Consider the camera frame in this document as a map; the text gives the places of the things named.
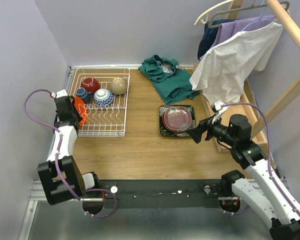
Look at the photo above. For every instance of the red floral round plate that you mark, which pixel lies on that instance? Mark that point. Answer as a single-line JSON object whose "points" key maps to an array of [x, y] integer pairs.
{"points": [[177, 123]]}

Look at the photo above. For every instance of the blue mug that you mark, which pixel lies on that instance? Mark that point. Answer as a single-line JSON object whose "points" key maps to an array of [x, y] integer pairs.
{"points": [[84, 95]]}

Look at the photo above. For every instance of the navy blue garment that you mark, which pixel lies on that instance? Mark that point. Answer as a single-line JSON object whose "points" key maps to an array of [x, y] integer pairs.
{"points": [[215, 36]]}

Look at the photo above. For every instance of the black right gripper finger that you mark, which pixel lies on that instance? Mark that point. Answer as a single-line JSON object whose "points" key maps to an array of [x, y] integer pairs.
{"points": [[196, 134], [203, 124]]}

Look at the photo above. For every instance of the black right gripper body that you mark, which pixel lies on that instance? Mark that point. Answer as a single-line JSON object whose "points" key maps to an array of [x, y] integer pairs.
{"points": [[219, 131]]}

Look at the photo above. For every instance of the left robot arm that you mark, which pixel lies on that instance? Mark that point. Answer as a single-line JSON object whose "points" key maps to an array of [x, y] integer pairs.
{"points": [[60, 176]]}

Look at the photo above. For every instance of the aluminium table rail frame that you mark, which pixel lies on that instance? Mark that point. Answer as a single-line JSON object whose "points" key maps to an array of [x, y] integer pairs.
{"points": [[143, 154]]}

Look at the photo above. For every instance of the purple shirt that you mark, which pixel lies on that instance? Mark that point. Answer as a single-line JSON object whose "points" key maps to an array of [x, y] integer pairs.
{"points": [[241, 23]]}

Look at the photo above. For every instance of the white t-shirt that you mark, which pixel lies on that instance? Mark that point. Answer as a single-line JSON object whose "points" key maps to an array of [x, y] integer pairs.
{"points": [[221, 73]]}

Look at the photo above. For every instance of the red bowl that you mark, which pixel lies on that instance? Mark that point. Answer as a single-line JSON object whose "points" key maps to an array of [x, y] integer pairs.
{"points": [[90, 84]]}

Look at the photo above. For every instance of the blue white patterned bowl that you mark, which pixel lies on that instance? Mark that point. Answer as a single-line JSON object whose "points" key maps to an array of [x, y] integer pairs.
{"points": [[103, 98]]}

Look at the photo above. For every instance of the grey clothes hanger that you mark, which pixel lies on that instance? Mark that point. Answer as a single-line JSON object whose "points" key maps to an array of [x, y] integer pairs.
{"points": [[231, 13]]}

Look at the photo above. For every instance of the white wire dish rack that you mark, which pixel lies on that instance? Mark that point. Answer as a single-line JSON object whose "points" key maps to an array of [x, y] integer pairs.
{"points": [[107, 121]]}

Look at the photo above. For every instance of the green hooded garment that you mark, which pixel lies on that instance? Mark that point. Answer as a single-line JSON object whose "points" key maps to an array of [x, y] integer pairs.
{"points": [[171, 82]]}

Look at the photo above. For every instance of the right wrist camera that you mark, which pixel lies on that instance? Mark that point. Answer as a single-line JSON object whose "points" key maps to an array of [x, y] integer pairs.
{"points": [[219, 108]]}

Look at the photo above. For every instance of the light blue clothes hanger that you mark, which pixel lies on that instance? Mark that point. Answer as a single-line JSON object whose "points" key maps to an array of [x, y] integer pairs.
{"points": [[258, 20]]}

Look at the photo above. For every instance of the orange round plate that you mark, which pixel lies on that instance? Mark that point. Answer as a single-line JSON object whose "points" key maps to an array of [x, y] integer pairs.
{"points": [[81, 108]]}

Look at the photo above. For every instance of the beige ceramic bowl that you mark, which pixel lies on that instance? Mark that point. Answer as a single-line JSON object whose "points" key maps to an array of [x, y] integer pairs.
{"points": [[119, 86]]}

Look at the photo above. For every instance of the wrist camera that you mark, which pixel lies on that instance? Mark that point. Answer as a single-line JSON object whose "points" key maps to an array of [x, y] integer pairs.
{"points": [[219, 108], [62, 93]]}

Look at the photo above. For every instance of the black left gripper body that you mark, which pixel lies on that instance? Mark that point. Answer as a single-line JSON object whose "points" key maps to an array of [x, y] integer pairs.
{"points": [[73, 113]]}

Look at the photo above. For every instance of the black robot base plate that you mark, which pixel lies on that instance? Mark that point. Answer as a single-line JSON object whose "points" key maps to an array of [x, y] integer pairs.
{"points": [[183, 193]]}

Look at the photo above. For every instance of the clear glass plate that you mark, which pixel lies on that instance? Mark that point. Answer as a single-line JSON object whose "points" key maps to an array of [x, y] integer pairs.
{"points": [[177, 111]]}

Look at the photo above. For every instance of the black square floral plate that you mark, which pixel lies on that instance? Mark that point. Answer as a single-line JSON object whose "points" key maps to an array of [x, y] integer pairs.
{"points": [[165, 132]]}

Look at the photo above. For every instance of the wooden clothes rack frame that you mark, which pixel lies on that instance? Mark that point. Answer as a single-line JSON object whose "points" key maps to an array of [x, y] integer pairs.
{"points": [[277, 93]]}

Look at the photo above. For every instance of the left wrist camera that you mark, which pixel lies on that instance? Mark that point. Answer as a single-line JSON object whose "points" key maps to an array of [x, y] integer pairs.
{"points": [[62, 93]]}

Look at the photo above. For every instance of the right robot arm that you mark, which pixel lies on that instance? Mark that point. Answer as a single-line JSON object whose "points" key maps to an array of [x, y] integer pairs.
{"points": [[272, 202]]}

